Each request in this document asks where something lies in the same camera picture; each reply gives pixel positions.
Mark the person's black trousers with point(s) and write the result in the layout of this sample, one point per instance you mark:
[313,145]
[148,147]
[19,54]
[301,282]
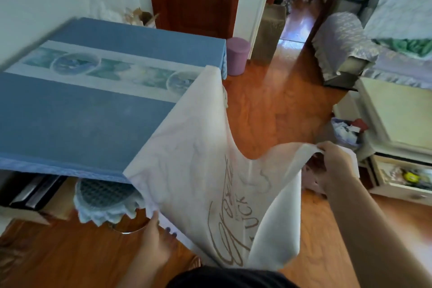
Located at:
[229,279]

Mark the person's left forearm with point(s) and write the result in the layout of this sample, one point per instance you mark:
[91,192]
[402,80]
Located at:
[141,274]

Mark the small bin with lavender bag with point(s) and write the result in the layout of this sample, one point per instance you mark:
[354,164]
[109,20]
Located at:
[347,132]

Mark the person's right hand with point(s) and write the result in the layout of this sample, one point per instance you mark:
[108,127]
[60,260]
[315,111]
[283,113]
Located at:
[337,169]

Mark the wooden drawer white front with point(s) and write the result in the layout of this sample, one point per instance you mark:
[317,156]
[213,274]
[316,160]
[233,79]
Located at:
[405,179]

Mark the yellow tape measure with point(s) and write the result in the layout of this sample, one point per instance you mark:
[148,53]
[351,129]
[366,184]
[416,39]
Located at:
[411,177]

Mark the olive brown perforated box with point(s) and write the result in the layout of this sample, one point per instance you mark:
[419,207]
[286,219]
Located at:
[268,34]

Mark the person's left hand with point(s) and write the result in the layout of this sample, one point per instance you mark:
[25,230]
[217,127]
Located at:
[155,244]

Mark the purple quilted sofa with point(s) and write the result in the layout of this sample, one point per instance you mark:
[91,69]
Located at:
[398,11]

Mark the red brown doorway frame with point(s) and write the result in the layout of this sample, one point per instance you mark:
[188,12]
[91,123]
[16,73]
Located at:
[329,1]

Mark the green blanket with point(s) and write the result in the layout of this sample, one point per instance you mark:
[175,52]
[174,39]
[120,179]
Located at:
[408,46]

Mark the black silver flat panels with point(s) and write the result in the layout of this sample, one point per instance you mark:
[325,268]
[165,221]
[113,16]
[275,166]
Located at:
[30,191]

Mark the cream marble table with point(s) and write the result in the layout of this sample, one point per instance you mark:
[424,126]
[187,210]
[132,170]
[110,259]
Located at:
[401,112]

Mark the open cardboard box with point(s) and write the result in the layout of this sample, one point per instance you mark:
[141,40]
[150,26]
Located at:
[145,19]

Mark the clear plastic bag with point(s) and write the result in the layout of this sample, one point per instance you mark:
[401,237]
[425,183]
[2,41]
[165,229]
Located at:
[108,7]

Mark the grey side stool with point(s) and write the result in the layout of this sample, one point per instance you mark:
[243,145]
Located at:
[349,6]

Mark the purple cylindrical stool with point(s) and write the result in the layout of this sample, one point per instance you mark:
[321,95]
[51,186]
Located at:
[238,56]

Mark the blue patterned cloth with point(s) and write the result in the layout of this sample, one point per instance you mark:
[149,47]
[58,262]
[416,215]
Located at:
[84,122]

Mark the plain white tablecloth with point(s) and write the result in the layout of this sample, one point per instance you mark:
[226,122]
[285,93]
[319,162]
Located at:
[202,163]

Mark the person's right forearm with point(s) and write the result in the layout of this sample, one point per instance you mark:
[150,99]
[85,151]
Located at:
[371,237]

